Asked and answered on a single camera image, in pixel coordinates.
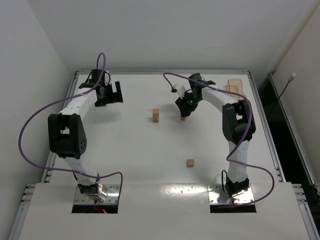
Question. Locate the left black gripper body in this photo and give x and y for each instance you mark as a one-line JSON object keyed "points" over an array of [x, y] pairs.
{"points": [[110, 96]]}

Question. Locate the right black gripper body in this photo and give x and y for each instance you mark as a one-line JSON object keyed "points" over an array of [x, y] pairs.
{"points": [[185, 108]]}

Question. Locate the wooden cube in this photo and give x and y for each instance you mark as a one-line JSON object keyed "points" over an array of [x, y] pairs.
{"points": [[155, 119], [183, 118], [155, 112]]}

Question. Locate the transparent orange plastic box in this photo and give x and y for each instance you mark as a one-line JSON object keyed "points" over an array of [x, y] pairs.
{"points": [[235, 86]]}

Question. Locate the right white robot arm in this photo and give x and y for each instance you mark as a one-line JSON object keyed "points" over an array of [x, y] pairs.
{"points": [[238, 125]]}

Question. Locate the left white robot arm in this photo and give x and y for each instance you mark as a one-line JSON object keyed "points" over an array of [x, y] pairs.
{"points": [[67, 137]]}

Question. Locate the wooden cube lettered H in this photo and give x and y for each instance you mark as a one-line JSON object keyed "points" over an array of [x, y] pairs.
{"points": [[190, 163]]}

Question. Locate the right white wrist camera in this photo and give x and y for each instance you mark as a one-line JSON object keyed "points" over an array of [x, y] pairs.
{"points": [[179, 89]]}

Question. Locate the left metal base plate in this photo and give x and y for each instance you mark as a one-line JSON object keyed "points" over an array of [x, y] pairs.
{"points": [[108, 194]]}

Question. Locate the black wall cable white plug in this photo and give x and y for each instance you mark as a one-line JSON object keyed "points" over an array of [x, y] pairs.
{"points": [[290, 79]]}

